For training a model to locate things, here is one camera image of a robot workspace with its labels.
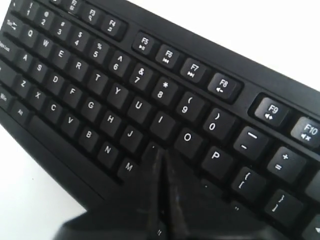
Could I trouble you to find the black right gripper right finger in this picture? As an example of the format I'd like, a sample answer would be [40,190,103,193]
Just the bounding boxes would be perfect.
[163,150,275,240]

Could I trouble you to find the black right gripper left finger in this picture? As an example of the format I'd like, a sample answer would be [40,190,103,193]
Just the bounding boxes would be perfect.
[53,147,164,240]

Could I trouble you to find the black acer keyboard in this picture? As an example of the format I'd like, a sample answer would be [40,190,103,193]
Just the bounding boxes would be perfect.
[0,0,320,240]

